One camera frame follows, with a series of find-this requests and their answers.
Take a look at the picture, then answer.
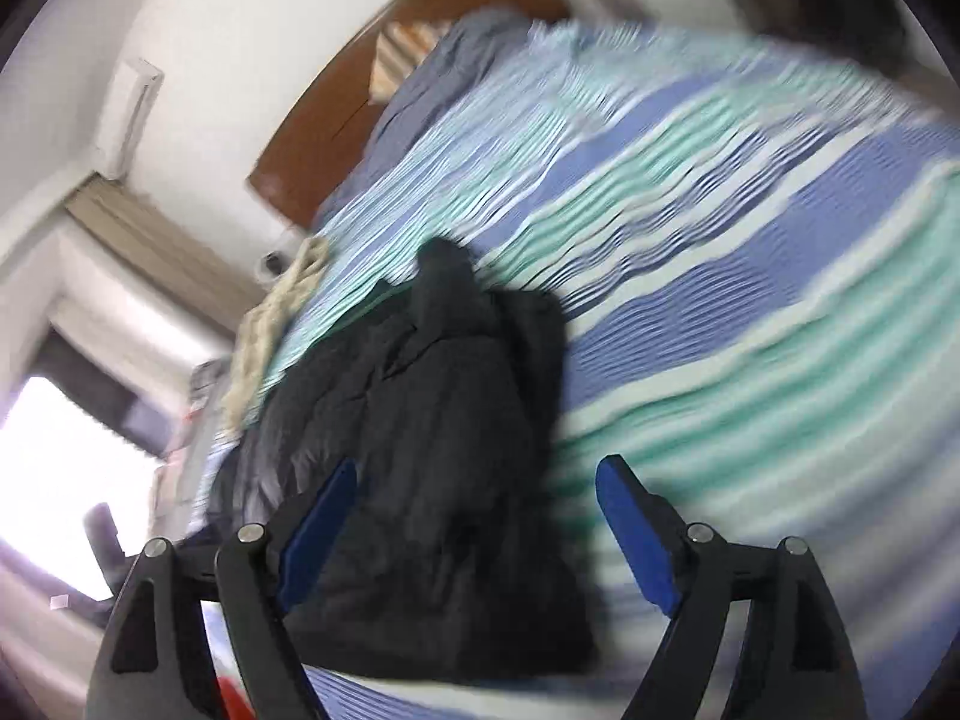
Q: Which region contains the orange red cloth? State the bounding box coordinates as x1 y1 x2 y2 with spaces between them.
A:
216 675 256 720

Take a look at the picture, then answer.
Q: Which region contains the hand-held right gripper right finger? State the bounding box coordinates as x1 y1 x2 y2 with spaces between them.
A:
595 454 868 720

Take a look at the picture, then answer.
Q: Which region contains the blue grey striped quilt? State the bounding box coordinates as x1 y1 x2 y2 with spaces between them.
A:
319 9 535 220

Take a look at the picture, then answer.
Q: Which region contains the white air conditioner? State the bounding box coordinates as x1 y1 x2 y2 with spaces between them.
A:
96 58 164 178

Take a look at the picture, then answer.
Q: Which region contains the wooden headboard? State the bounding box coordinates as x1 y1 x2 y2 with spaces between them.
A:
247 0 572 232

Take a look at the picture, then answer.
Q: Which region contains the cream knitted garment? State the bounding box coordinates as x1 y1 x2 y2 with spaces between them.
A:
220 235 332 436

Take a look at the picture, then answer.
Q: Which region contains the dark hanging coat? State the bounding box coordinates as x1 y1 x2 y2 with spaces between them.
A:
780 0 931 83

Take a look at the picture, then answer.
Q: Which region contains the black puffer jacket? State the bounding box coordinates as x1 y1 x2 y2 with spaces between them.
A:
204 237 601 686

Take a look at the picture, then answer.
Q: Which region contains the striped pillow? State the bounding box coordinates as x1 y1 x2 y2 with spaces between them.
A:
369 19 454 103

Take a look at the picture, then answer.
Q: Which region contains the beige curtain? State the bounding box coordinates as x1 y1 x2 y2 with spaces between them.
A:
63 181 257 334

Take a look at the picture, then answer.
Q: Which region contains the striped bed sheet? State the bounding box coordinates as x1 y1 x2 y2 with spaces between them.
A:
187 18 960 720

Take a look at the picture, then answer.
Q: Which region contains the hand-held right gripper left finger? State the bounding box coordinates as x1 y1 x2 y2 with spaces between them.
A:
84 457 359 720

